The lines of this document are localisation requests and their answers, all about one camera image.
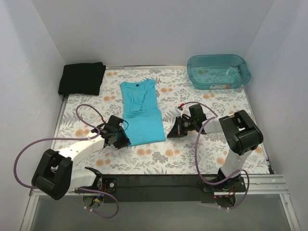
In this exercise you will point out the folded black t-shirt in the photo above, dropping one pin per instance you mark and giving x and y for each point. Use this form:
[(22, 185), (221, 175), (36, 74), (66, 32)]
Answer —
[(82, 78)]

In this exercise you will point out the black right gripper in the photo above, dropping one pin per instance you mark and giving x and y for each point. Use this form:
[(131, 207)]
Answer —
[(179, 126)]

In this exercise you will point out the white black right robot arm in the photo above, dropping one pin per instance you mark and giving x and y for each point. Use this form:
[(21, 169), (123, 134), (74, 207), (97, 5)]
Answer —
[(240, 131)]

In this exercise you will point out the teal transparent plastic bin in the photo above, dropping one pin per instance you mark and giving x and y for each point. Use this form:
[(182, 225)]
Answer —
[(218, 71)]

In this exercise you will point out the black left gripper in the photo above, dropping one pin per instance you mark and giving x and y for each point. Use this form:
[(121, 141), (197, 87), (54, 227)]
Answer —
[(121, 138)]

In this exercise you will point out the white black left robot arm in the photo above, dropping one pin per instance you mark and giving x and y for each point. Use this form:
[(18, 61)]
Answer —
[(56, 174)]

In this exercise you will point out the floral patterned table mat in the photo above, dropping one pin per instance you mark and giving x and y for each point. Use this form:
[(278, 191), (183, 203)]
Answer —
[(173, 156)]

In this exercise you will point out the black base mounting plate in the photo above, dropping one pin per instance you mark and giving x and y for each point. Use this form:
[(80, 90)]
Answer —
[(160, 188)]

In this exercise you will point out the turquoise t-shirt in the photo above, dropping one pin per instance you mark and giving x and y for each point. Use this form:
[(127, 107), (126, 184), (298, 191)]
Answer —
[(141, 111)]

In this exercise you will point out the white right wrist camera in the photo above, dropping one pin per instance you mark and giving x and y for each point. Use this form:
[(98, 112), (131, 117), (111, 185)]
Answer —
[(183, 110)]

